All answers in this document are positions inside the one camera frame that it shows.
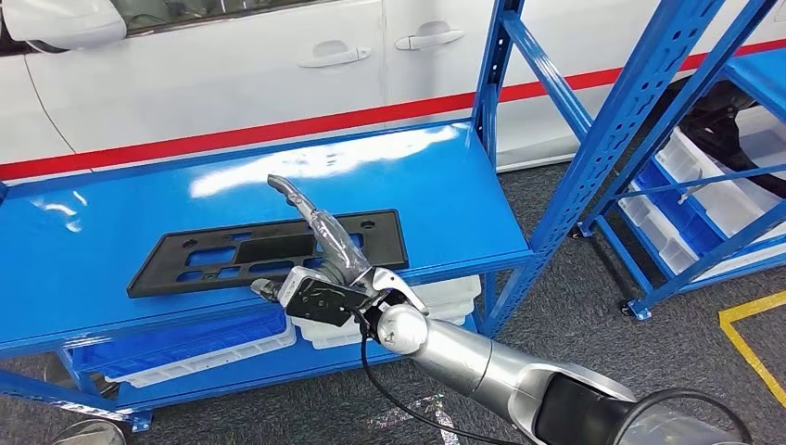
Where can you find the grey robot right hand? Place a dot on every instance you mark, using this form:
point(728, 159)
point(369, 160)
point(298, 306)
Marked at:
point(334, 245)

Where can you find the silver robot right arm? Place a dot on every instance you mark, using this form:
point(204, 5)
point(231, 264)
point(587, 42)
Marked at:
point(466, 362)

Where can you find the blue metal shelf rack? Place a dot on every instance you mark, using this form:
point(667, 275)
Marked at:
point(755, 73)
point(399, 184)

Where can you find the black car trim part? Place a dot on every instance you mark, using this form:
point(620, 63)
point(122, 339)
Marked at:
point(724, 123)

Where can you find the stacked white plastic bins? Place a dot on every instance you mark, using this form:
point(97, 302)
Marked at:
point(448, 295)

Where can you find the white plastic bin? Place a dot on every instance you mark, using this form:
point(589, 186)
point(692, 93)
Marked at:
point(718, 196)
point(215, 362)
point(666, 245)

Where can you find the blue plastic bin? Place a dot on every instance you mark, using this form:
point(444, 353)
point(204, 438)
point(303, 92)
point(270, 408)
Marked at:
point(184, 344)
point(681, 215)

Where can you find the clear floor tape marking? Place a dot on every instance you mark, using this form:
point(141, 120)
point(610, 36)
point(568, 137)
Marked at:
point(442, 424)

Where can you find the white car red stripe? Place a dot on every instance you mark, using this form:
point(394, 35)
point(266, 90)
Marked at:
point(184, 92)

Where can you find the round chrome stanchion base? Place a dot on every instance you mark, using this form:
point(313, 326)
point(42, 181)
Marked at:
point(92, 433)

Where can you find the yellow floor tape rectangle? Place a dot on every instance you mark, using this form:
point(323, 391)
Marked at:
point(746, 356)

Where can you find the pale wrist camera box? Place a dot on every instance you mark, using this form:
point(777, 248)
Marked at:
point(319, 301)

